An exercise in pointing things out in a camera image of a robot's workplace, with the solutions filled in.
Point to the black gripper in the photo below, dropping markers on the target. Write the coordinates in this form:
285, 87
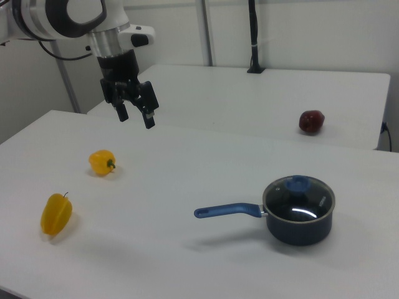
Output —
118, 67

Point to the glass lid with blue knob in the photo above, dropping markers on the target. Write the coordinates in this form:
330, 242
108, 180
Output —
298, 184

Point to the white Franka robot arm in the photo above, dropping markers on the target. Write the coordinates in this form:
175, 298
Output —
31, 18

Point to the yellow bell pepper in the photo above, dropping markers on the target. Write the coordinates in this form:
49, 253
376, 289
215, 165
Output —
99, 163

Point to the yellow starfruit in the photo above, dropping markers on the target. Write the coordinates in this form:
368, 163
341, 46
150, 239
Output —
56, 215

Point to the dark red apple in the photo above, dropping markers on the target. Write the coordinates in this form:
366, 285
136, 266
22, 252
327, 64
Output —
311, 121

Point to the grey metal frame post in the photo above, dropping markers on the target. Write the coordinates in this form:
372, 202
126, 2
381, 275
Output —
67, 81
206, 31

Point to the black camera stand pole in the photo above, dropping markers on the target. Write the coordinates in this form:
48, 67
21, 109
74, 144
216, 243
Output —
255, 31

